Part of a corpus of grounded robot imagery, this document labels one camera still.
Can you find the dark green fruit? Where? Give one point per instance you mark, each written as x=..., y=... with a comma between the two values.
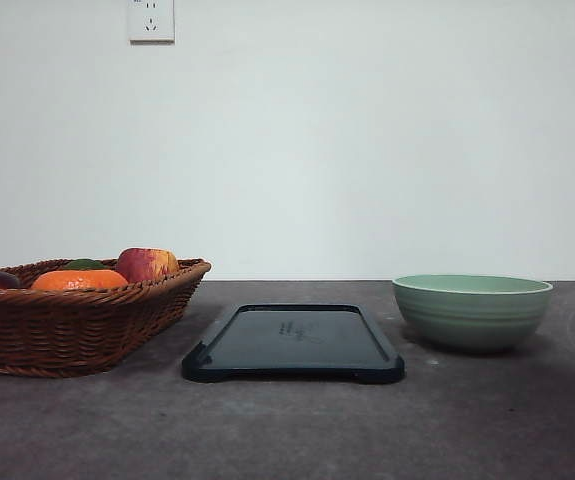
x=85, y=265

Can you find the dark blue rectangular tray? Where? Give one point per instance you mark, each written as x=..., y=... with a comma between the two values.
x=294, y=341

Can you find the green ceramic bowl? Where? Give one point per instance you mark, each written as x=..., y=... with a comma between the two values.
x=471, y=311

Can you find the brown wicker basket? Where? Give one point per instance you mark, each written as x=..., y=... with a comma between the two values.
x=74, y=317

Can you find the red yellow apple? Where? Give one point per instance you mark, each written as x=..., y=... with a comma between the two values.
x=141, y=264

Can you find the white wall socket left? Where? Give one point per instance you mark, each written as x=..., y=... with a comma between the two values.
x=151, y=22

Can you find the orange tangerine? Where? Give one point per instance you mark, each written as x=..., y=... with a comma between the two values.
x=79, y=279

